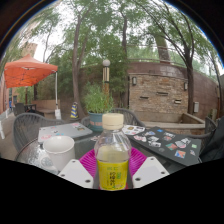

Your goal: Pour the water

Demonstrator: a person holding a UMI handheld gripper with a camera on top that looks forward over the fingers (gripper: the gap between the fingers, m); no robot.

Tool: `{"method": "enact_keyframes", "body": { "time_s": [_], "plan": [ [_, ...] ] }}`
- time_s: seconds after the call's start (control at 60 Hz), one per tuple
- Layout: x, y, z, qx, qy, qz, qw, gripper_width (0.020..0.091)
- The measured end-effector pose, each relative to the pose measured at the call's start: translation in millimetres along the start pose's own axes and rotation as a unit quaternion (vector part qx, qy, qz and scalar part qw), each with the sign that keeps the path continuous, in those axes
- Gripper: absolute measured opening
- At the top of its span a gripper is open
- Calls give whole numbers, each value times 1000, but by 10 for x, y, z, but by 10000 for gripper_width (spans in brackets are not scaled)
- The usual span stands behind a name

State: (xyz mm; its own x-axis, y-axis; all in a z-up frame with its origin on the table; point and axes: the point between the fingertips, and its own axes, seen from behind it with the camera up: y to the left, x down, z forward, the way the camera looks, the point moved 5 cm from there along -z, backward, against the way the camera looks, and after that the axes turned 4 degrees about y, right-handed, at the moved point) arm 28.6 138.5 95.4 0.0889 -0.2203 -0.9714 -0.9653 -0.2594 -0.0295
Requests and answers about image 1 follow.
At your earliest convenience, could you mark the green plant in blue pot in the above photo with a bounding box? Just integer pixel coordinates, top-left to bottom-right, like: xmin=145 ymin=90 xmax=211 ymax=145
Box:
xmin=83 ymin=83 xmax=114 ymax=133

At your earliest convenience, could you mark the grey laptop with stickers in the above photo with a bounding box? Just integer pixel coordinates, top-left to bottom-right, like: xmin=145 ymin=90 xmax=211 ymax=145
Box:
xmin=37 ymin=122 xmax=94 ymax=144

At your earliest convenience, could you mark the white ceramic mug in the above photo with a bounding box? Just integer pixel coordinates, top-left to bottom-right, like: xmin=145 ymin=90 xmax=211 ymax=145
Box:
xmin=43 ymin=135 xmax=76 ymax=173

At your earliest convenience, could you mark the group of dark patio chairs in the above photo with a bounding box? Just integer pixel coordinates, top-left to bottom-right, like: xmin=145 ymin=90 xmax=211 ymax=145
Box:
xmin=13 ymin=102 xmax=38 ymax=116

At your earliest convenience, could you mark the yellow blue striped cone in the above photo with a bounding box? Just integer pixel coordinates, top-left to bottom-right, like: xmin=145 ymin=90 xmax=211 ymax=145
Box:
xmin=69 ymin=101 xmax=80 ymax=120

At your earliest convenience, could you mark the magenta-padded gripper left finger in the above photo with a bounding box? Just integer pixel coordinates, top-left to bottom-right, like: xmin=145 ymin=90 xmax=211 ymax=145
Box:
xmin=57 ymin=148 xmax=100 ymax=190

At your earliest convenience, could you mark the clear bottle with yellow label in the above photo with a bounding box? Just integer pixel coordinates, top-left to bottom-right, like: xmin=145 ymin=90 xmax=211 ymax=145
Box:
xmin=93 ymin=113 xmax=133 ymax=191

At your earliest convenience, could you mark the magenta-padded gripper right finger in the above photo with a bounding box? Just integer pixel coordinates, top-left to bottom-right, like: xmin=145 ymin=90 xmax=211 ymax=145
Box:
xmin=126 ymin=146 xmax=170 ymax=190

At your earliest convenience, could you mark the orange canopy tent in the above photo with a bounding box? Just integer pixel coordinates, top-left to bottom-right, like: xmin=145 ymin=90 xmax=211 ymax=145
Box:
xmin=3 ymin=54 xmax=62 ymax=120

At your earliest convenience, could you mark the grey mesh patio chair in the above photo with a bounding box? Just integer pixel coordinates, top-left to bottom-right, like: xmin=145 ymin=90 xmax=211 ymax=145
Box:
xmin=79 ymin=107 xmax=147 ymax=128
xmin=12 ymin=112 xmax=68 ymax=161
xmin=186 ymin=116 xmax=218 ymax=141

